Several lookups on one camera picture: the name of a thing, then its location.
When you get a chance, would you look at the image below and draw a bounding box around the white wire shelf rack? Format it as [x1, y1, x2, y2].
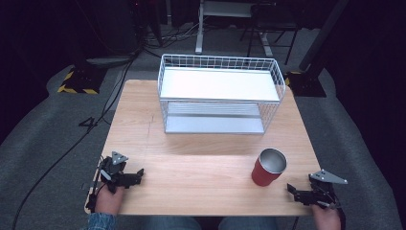
[156, 53, 287, 136]

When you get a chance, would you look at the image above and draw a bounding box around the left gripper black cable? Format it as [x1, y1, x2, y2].
[84, 155, 107, 214]

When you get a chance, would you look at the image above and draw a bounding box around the white desk frame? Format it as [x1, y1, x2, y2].
[194, 0, 276, 58]

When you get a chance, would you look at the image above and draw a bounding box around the person's left hand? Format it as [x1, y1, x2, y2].
[93, 186, 125, 217]

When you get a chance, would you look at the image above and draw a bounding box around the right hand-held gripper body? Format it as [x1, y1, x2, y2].
[306, 169, 350, 211]

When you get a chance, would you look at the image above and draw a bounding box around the black slanted stand pole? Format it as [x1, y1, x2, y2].
[298, 0, 350, 74]

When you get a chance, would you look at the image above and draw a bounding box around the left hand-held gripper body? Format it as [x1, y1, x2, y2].
[98, 150, 130, 195]

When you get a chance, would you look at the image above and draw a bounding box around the long black floor cable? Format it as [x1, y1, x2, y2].
[11, 56, 137, 230]

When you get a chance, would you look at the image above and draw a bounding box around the red metal cup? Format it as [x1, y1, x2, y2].
[251, 147, 288, 188]

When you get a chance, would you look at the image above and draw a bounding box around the black yellow striped stand base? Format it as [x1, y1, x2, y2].
[56, 63, 109, 96]

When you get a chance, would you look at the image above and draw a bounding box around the person's leg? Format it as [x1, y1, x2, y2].
[217, 216, 280, 230]
[139, 216, 203, 230]

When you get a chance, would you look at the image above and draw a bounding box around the person's right leg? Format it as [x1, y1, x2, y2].
[217, 216, 280, 230]

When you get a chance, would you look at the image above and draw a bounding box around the person's left leg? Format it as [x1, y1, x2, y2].
[139, 216, 203, 230]

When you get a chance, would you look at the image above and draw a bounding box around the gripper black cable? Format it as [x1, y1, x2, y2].
[84, 155, 107, 214]
[333, 204, 348, 230]

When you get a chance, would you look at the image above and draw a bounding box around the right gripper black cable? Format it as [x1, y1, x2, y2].
[333, 204, 348, 230]

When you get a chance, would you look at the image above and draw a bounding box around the person's right hand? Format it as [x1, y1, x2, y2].
[310, 204, 343, 230]

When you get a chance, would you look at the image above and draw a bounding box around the bundle of floor cables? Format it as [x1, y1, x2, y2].
[140, 18, 205, 58]

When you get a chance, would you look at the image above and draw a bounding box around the black metal chair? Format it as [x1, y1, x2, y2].
[238, 2, 303, 66]

